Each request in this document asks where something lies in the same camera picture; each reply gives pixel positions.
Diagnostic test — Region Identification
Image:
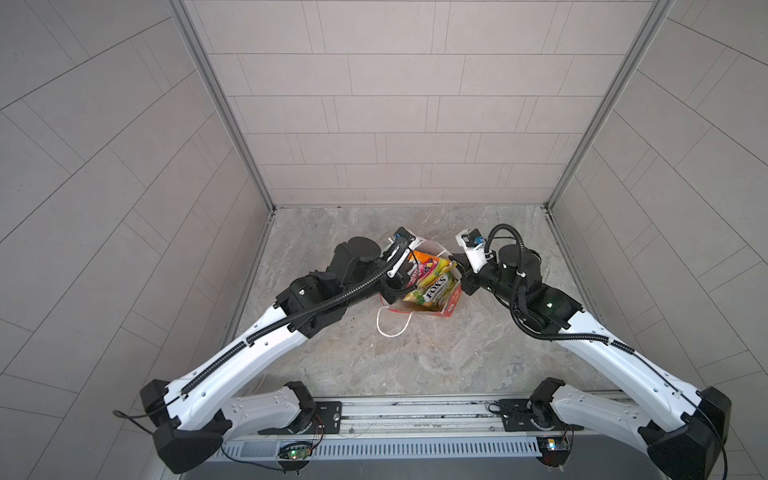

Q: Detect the red paper gift bag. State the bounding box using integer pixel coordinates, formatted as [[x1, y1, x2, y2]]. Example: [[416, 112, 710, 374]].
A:
[[376, 237, 462, 338]]

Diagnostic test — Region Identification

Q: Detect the red orange Fox's candy bag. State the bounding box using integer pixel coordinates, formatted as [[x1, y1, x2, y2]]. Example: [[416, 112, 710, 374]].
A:
[[409, 252, 452, 289]]

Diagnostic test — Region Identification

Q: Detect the green Fox's candy bag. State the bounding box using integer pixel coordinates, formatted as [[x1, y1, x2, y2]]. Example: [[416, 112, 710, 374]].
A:
[[404, 272, 459, 311]]

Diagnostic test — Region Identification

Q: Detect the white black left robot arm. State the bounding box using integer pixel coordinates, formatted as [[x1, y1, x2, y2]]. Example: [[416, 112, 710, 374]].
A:
[[140, 228, 423, 474]]

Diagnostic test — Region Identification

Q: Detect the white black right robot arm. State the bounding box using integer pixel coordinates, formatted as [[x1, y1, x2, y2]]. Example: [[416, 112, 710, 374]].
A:
[[452, 231, 732, 479]]

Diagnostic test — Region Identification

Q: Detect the right green circuit board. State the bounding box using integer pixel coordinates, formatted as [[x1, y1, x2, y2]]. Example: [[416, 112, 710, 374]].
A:
[[536, 436, 571, 468]]

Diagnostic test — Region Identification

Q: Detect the green circuit board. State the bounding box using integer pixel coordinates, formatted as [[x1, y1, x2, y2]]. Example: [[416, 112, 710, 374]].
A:
[[277, 441, 314, 461], [536, 436, 571, 468]]

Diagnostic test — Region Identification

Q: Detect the left green circuit board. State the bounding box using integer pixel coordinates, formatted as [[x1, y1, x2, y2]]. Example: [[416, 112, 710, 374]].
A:
[[277, 441, 314, 461]]

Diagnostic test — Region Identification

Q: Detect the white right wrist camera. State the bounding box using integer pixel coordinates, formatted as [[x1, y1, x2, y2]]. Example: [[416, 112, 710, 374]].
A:
[[456, 229, 487, 274]]

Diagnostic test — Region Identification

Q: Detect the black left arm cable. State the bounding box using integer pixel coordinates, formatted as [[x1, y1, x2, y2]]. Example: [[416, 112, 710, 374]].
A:
[[112, 239, 415, 472]]

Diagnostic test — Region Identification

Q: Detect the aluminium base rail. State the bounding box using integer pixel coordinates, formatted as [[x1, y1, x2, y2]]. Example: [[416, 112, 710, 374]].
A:
[[222, 385, 651, 443]]

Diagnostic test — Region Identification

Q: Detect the aluminium corner post right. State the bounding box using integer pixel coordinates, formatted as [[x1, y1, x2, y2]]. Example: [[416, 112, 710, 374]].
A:
[[545, 0, 675, 213]]

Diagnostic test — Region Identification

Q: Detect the aluminium corner post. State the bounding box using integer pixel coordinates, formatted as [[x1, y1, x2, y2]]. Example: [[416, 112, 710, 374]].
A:
[[545, 0, 675, 213], [166, 0, 276, 216]]

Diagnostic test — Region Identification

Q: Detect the aluminium corner post left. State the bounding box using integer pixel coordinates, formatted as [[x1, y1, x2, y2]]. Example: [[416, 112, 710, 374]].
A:
[[166, 0, 276, 216]]

